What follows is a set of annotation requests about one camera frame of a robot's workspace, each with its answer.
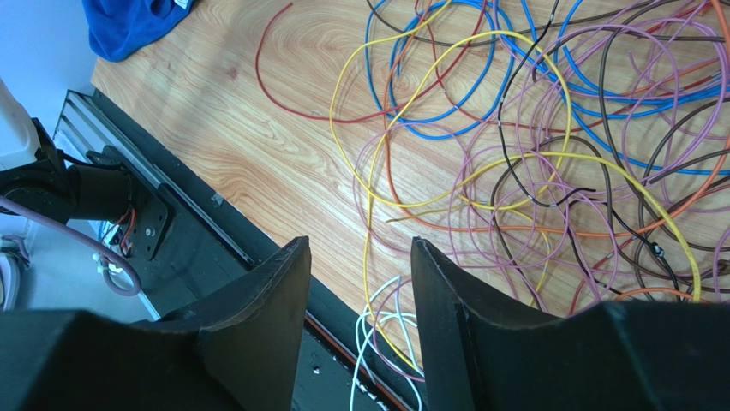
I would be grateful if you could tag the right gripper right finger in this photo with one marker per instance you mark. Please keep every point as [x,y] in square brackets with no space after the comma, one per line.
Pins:
[483,350]

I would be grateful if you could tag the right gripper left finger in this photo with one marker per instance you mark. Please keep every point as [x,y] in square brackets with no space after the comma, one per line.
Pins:
[236,349]

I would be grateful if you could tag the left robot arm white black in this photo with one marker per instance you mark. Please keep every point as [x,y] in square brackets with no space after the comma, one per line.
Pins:
[43,178]

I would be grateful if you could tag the blue cloth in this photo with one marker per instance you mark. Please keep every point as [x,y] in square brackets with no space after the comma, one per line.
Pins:
[118,28]

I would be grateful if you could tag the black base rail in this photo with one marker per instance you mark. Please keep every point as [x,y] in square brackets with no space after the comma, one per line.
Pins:
[209,244]

